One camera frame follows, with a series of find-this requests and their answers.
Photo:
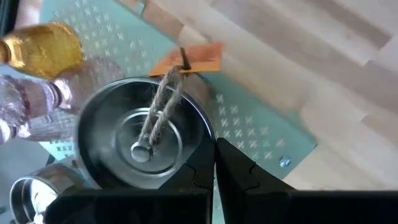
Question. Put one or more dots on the clear glass jar with lid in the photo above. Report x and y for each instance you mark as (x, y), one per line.
(37, 193)

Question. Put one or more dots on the green perforated metal riser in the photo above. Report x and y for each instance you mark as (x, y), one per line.
(248, 124)

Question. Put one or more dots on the clear jar with red base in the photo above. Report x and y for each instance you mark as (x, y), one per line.
(124, 130)

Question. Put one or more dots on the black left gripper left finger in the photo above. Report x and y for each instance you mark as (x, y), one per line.
(199, 177)

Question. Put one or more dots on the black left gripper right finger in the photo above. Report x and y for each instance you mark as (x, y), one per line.
(248, 193)

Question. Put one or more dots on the amber glass candlestick holder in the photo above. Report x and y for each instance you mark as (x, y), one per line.
(43, 49)

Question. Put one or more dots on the pink glass candlestick holder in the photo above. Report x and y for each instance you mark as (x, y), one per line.
(93, 81)
(46, 126)

